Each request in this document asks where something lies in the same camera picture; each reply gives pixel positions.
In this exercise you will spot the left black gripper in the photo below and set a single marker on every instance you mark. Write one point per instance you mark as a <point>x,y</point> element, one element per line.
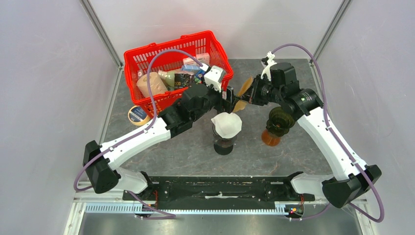
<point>227,105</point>

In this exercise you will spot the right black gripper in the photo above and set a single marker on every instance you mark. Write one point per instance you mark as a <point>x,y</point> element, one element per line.
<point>251,95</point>

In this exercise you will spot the brown paper coffee filter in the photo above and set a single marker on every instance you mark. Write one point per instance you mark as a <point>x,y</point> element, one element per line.
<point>240,105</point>

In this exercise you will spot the white paper coffee filter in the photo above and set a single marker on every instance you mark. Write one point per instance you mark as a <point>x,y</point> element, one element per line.
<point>227,125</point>

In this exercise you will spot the dark green dripper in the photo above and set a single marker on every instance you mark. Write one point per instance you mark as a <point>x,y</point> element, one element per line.
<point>279,122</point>

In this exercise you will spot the clear grey glass dripper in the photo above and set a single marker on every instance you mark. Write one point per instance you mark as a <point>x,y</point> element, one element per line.
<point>223,142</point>

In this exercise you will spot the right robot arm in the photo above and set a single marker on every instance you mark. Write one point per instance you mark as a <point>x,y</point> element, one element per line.
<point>278,83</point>

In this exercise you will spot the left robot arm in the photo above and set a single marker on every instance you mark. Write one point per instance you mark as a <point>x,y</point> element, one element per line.
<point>102,162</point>

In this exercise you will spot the red black coffee server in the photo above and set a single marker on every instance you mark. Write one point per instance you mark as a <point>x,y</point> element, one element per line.
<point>223,150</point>

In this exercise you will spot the blue detergent box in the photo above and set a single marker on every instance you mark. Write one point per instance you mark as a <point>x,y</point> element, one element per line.
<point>199,75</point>

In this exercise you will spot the amber glass beaker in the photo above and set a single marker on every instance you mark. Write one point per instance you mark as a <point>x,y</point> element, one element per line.
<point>270,139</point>

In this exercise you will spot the white pink small box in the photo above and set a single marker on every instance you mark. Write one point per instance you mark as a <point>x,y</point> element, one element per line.
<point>203,58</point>

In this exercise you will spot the light blue packet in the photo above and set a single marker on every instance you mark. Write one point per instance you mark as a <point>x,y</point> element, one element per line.
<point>190,68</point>

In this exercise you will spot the red plastic shopping basket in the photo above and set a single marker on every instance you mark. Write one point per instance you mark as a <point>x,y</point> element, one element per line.
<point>138,60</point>

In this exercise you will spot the pale green plastic bottle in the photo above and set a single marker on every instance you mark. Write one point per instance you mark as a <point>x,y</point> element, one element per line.
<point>168,77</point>

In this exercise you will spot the beige toilet paper roll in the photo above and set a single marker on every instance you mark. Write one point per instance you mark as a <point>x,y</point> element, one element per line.
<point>157,85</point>

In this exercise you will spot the masking tape roll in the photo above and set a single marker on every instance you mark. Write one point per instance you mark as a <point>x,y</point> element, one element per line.
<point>137,116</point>

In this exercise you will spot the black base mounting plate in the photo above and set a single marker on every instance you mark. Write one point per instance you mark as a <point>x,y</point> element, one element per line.
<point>221,192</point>

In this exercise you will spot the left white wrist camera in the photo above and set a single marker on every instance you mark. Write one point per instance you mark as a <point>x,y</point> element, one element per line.
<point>213,76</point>

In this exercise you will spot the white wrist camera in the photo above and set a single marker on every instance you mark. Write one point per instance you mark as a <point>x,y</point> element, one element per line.
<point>267,62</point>
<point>213,76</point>

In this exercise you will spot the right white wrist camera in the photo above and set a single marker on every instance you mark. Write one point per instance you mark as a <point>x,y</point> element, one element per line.
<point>267,62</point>

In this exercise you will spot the white cable duct rail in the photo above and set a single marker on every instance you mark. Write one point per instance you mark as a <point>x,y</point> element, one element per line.
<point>138,208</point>

